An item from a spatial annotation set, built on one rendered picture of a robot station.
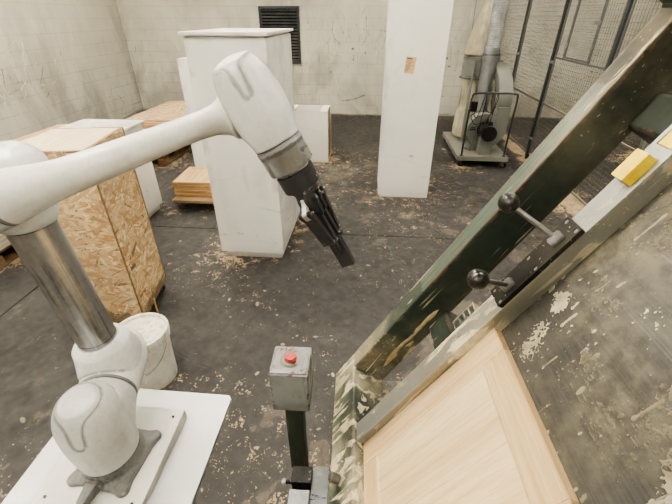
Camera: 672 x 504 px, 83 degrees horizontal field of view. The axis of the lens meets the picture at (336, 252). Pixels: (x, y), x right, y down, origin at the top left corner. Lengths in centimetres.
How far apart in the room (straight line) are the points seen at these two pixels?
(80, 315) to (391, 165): 379
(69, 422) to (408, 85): 391
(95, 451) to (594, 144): 134
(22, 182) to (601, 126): 108
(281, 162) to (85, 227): 201
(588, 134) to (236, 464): 193
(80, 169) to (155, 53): 906
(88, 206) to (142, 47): 762
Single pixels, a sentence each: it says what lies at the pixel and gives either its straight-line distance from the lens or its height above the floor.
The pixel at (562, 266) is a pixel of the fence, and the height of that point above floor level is 146.
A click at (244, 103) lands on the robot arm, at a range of 68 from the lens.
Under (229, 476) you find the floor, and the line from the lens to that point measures 213.
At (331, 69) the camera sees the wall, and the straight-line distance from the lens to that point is 874.
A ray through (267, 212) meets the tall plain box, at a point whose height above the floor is 46.
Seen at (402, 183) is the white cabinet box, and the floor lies 17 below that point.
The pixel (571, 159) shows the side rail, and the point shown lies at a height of 158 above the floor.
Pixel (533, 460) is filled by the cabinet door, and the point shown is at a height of 129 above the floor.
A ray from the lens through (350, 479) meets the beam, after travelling 106.
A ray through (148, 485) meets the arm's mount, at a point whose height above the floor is 77.
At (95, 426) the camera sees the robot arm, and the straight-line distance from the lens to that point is 116.
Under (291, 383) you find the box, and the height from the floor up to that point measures 89.
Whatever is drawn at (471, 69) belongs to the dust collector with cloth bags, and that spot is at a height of 118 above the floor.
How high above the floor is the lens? 184
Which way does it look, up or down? 32 degrees down
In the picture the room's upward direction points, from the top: straight up
